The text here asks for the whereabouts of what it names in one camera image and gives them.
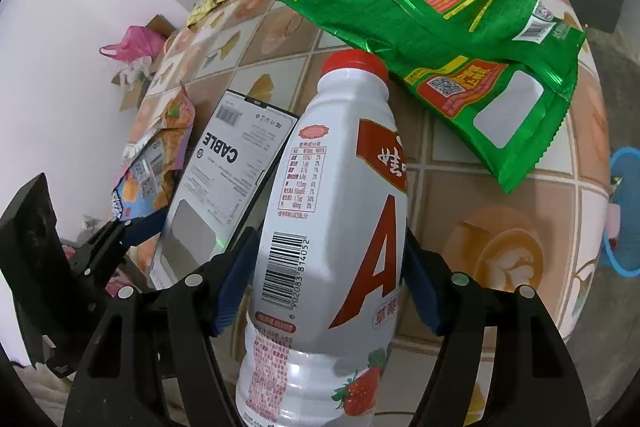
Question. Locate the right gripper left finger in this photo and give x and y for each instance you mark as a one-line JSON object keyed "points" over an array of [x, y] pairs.
{"points": [[145, 338]]}

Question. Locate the white yogurt drink bottle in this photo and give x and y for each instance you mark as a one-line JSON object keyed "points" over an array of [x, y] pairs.
{"points": [[325, 295]]}

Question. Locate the white cable box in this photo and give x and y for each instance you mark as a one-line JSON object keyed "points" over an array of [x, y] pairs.
{"points": [[231, 163]]}

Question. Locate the large green snack bag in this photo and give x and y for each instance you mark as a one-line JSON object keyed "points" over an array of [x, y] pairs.
{"points": [[501, 74]]}

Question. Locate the orange biscuit packet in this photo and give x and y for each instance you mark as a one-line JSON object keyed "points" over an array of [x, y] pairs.
{"points": [[147, 179]]}

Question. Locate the blue plastic trash basket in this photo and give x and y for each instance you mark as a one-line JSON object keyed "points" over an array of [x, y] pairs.
{"points": [[620, 241]]}

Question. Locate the patterned tablecloth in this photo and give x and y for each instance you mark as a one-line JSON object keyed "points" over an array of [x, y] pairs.
{"points": [[547, 232]]}

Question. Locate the cardboard box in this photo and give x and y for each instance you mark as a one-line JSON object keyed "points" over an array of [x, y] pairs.
{"points": [[134, 79]]}

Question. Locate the pink plastic bag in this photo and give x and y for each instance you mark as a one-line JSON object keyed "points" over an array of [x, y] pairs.
{"points": [[138, 42]]}

